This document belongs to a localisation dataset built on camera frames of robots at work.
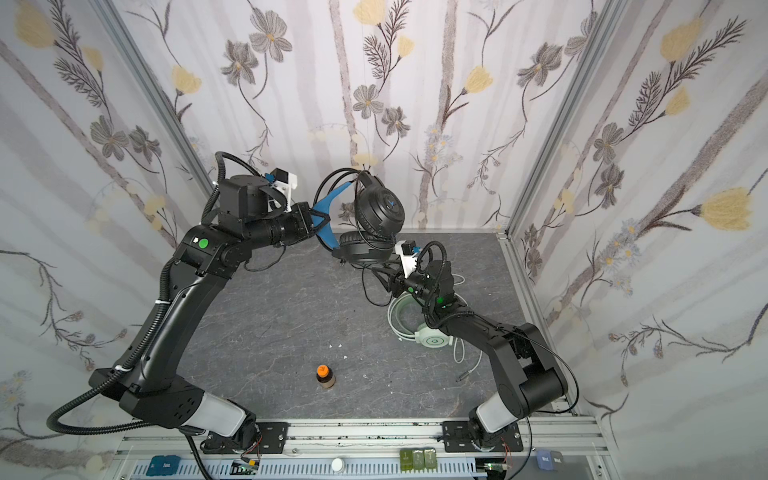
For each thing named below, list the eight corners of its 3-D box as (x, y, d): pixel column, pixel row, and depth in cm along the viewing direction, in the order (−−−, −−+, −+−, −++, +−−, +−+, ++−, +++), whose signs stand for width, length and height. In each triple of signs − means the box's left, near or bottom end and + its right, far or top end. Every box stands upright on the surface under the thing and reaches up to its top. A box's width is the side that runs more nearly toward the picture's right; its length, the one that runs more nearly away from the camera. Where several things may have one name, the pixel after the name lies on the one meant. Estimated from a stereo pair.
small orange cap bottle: (321, 388, 84) (315, 377, 76) (323, 376, 86) (317, 364, 79) (334, 388, 84) (329, 377, 76) (335, 376, 86) (330, 364, 79)
